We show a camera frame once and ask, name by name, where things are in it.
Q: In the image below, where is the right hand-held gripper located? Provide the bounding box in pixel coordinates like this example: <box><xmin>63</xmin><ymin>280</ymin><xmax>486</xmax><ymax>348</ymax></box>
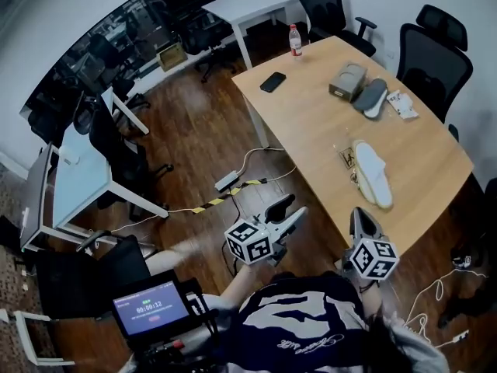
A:
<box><xmin>341</xmin><ymin>207</ymin><xmax>401</xmax><ymax>283</ymax></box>

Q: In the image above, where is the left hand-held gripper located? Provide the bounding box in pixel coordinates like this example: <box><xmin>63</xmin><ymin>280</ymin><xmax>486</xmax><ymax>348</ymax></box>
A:
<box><xmin>224</xmin><ymin>193</ymin><xmax>309</xmax><ymax>268</ymax></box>

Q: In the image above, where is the white slipper footwear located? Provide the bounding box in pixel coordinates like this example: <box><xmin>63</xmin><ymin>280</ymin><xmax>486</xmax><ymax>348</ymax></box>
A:
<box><xmin>354</xmin><ymin>141</ymin><xmax>394</xmax><ymax>208</ymax></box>
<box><xmin>351</xmin><ymin>140</ymin><xmax>389</xmax><ymax>211</ymax></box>

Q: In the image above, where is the person's left forearm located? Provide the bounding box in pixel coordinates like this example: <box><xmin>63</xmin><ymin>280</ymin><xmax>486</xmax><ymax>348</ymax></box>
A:
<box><xmin>219</xmin><ymin>262</ymin><xmax>269</xmax><ymax>310</ymax></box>

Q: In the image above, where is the person's right forearm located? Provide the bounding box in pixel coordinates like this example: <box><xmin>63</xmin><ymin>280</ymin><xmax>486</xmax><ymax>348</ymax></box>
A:
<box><xmin>357</xmin><ymin>278</ymin><xmax>385</xmax><ymax>320</ymax></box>

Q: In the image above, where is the grey power strip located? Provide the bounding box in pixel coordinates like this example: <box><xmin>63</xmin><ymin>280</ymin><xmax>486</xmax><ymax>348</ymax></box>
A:
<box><xmin>214</xmin><ymin>170</ymin><xmax>241</xmax><ymax>193</ymax></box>

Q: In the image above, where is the person's dark printed shirt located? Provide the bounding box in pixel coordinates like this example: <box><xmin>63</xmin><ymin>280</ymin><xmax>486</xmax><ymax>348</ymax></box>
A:
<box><xmin>201</xmin><ymin>272</ymin><xmax>451</xmax><ymax>373</ymax></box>

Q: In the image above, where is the grey slipper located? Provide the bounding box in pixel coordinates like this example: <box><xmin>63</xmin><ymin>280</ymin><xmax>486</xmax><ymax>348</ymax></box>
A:
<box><xmin>363</xmin><ymin>91</ymin><xmax>389</xmax><ymax>120</ymax></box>
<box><xmin>352</xmin><ymin>78</ymin><xmax>388</xmax><ymax>112</ymax></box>

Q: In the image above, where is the crumpled printed plastic wrapper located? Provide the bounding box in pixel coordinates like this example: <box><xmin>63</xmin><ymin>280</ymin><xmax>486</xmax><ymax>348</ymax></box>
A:
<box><xmin>386</xmin><ymin>89</ymin><xmax>420</xmax><ymax>121</ymax></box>

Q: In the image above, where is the black smartphone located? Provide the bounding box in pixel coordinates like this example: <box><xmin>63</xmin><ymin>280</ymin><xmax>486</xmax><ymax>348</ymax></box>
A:
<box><xmin>259</xmin><ymin>71</ymin><xmax>287</xmax><ymax>93</ymax></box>

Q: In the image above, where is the grey cardboard box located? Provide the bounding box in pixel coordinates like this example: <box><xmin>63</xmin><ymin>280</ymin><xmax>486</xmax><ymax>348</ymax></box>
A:
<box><xmin>328</xmin><ymin>61</ymin><xmax>369</xmax><ymax>103</ymax></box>

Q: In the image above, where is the timer display screen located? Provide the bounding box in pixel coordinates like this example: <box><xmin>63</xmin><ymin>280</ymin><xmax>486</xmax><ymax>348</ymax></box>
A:
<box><xmin>110</xmin><ymin>270</ymin><xmax>193</xmax><ymax>343</ymax></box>

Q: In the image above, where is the red label water bottle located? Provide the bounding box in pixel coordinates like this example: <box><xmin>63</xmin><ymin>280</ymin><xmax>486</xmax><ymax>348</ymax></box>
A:
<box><xmin>288</xmin><ymin>23</ymin><xmax>304</xmax><ymax>59</ymax></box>

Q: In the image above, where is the black mesh office chair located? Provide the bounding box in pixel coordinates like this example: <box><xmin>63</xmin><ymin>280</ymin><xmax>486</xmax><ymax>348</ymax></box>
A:
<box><xmin>294</xmin><ymin>0</ymin><xmax>378</xmax><ymax>58</ymax></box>
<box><xmin>395</xmin><ymin>4</ymin><xmax>474</xmax><ymax>141</ymax></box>

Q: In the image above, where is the brown cardboard box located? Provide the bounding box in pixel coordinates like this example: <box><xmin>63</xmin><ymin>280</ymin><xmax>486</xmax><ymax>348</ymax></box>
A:
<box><xmin>156</xmin><ymin>41</ymin><xmax>189</xmax><ymax>72</ymax></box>

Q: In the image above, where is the white glass-top desk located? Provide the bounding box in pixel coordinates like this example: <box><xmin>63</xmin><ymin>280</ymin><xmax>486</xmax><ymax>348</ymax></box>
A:
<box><xmin>52</xmin><ymin>87</ymin><xmax>170</xmax><ymax>232</ymax></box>

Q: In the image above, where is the yellow black striped cable cover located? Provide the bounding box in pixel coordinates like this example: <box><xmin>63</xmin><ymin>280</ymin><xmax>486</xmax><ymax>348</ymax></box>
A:
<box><xmin>191</xmin><ymin>177</ymin><xmax>269</xmax><ymax>214</ymax></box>

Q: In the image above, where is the white power cable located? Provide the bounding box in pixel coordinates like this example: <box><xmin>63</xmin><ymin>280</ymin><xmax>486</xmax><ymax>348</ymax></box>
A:
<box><xmin>88</xmin><ymin>148</ymin><xmax>298</xmax><ymax>248</ymax></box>

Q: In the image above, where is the white charging cable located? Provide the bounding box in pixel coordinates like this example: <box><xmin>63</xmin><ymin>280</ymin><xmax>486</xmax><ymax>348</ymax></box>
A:
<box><xmin>403</xmin><ymin>267</ymin><xmax>489</xmax><ymax>349</ymax></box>

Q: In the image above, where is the black camera rig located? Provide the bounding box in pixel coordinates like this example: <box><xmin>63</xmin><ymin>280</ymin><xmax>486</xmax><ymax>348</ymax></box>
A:
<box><xmin>134</xmin><ymin>277</ymin><xmax>222</xmax><ymax>373</ymax></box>

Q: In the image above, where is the white metal frame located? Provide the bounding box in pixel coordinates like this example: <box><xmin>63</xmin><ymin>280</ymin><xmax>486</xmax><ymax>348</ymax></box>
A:
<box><xmin>0</xmin><ymin>308</ymin><xmax>77</xmax><ymax>367</ymax></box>

